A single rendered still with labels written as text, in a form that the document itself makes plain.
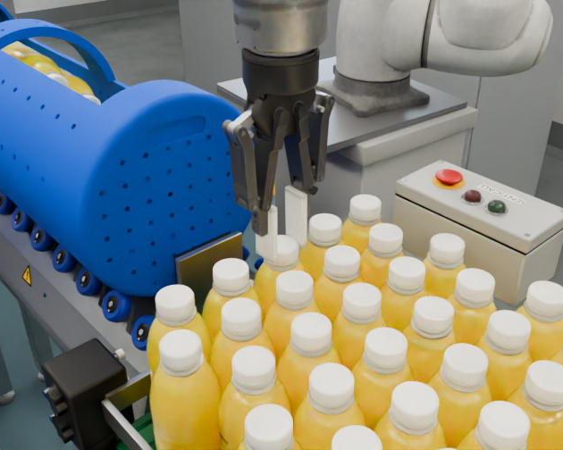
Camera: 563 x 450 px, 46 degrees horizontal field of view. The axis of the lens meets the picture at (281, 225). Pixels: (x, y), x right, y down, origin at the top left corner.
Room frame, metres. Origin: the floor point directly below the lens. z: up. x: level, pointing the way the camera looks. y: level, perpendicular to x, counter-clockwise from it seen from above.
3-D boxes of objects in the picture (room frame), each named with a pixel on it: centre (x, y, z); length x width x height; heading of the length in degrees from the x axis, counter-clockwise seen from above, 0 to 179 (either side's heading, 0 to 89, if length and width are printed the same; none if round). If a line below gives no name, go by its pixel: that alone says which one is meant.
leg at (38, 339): (1.53, 0.74, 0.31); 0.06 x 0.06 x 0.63; 42
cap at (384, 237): (0.65, -0.12, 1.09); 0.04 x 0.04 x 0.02
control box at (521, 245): (0.75, -0.26, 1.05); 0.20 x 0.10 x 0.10; 42
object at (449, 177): (0.78, -0.22, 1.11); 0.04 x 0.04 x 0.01
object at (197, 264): (0.71, 0.10, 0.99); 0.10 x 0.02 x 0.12; 132
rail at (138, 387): (0.65, 0.04, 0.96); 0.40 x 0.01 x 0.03; 132
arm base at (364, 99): (1.34, -0.18, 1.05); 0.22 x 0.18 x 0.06; 30
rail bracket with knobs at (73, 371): (0.54, 0.22, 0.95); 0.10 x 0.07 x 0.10; 132
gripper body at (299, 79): (0.63, 0.00, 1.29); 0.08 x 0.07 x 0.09; 132
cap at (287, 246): (0.63, 0.00, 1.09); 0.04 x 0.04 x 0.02
